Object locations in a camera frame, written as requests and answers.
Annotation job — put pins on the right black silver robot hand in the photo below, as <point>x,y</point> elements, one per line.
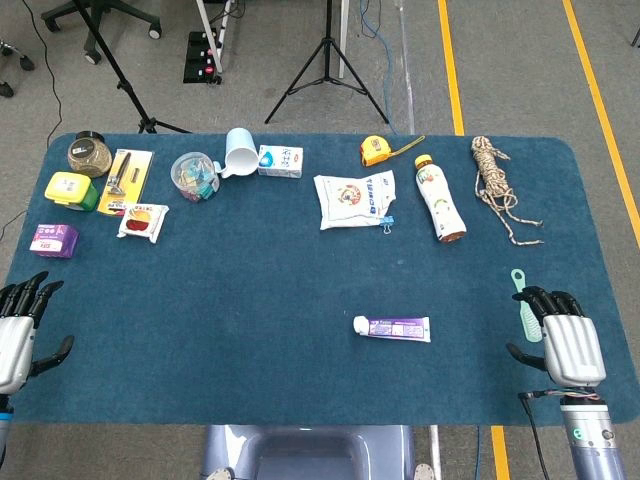
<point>572,345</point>

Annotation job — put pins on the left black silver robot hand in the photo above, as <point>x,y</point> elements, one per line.
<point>15,345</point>

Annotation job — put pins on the purple white toothpaste tube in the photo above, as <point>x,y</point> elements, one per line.
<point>395,328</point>

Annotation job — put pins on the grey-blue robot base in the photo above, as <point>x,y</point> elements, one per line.
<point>310,455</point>

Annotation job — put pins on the yellow green box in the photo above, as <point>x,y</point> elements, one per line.
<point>67,187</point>

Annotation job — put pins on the glass jar black lid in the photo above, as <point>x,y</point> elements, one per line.
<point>90,157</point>

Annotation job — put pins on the mint green hairbrush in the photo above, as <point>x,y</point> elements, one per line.
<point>520,285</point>

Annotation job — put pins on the small purple box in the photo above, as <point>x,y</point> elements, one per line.
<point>52,240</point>

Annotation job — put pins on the white red snack packet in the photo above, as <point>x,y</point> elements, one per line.
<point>142,222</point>

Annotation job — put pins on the drink bottle yellow cap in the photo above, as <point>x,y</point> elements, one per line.
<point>440,200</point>

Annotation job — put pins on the razor on yellow card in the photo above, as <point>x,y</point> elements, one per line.
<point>125,175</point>

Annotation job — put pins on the blue binder clip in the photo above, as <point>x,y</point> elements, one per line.
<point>386,222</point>

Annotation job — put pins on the blue carpet table mat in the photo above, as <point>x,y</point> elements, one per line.
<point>250,300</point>

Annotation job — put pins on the clear tub of binder clips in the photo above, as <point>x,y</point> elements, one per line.
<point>195,177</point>

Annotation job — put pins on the white printed snack bag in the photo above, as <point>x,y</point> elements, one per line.
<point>350,200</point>

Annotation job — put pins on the yellow tape measure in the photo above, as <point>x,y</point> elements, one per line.
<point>375,150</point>

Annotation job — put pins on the black wheeled chair base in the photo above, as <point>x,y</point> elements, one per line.
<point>25,62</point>

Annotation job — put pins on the black slanted light stand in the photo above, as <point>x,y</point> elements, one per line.
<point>115,70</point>

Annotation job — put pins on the light blue mug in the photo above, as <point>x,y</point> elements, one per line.
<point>240,155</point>

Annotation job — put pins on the white blue carton box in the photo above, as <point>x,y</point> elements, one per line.
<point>280,161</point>

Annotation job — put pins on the black office chair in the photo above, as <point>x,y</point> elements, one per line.
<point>152,30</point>

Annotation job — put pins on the black power strip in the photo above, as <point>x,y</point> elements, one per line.
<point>200,55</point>

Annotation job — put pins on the white slanted table leg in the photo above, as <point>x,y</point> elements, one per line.
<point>207,25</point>

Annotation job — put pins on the white upright post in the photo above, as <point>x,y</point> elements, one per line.
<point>344,35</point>

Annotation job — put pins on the black camera tripod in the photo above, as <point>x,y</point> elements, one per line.
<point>328,30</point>

